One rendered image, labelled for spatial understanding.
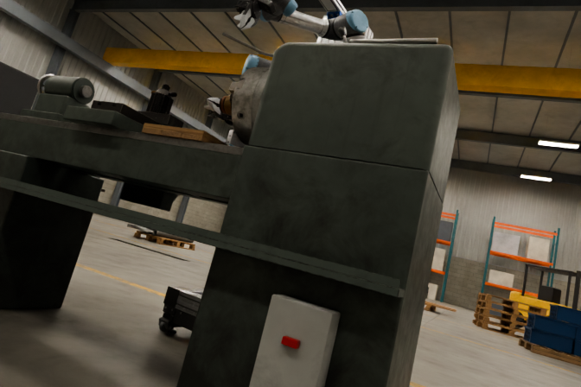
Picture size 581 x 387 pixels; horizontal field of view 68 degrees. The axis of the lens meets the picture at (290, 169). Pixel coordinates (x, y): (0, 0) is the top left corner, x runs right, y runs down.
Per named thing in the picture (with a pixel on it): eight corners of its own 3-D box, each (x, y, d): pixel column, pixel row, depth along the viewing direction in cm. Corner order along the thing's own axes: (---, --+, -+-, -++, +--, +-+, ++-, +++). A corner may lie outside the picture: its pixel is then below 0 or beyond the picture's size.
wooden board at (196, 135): (249, 168, 187) (251, 159, 188) (201, 141, 155) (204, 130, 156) (194, 158, 200) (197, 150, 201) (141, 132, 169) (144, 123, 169)
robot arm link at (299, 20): (335, 26, 229) (257, 0, 202) (349, 20, 220) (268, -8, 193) (335, 47, 229) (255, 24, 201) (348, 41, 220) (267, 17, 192)
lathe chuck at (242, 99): (281, 156, 180) (297, 86, 184) (243, 136, 152) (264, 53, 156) (263, 154, 184) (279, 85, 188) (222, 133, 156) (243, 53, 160)
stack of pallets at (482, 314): (530, 339, 955) (535, 306, 969) (545, 345, 873) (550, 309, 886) (471, 323, 985) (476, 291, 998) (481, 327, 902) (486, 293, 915)
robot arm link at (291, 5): (288, 10, 199) (271, -8, 194) (302, 3, 189) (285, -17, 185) (279, 22, 196) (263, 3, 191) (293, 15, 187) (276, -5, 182)
